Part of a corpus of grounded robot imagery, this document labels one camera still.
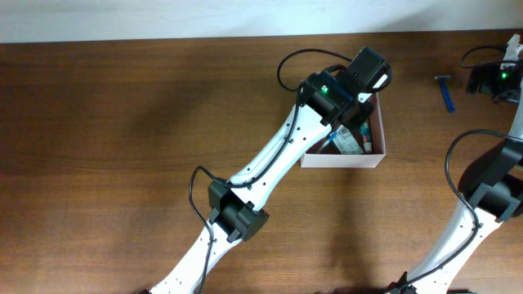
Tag blue white toothbrush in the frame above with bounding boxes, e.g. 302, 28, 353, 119
315, 131, 337, 154

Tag blue disposable razor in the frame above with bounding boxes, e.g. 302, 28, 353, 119
435, 75, 455, 114

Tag green toothpaste tube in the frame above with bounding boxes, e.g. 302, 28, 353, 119
360, 121, 373, 154

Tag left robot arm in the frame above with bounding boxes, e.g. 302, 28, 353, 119
151, 47, 392, 294

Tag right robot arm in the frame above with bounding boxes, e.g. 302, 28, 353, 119
387, 34, 522, 293

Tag pink cardboard box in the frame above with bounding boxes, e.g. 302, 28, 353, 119
300, 94, 387, 168

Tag green white soap box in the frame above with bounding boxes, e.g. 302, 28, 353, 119
333, 125, 364, 155

